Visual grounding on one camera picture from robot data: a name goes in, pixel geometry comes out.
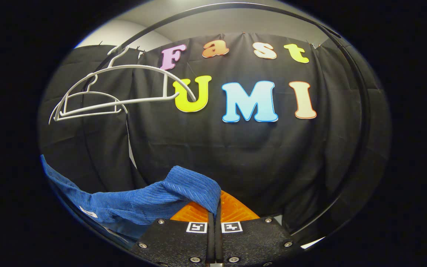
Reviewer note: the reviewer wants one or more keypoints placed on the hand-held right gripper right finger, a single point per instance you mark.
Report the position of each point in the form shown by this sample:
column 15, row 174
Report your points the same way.
column 254, row 243

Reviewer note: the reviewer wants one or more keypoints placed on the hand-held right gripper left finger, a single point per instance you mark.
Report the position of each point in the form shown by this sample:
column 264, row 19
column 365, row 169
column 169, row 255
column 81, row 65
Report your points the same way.
column 172, row 243

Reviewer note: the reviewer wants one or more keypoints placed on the white clothes hanger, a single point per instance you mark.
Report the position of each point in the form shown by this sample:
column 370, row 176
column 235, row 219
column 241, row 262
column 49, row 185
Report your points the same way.
column 185, row 90
column 91, row 92

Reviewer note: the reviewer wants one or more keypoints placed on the black metal clothes rack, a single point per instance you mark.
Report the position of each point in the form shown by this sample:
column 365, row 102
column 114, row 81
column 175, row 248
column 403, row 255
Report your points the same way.
column 364, row 111

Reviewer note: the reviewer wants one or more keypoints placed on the black backdrop cloth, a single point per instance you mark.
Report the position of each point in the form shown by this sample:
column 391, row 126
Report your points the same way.
column 254, row 155

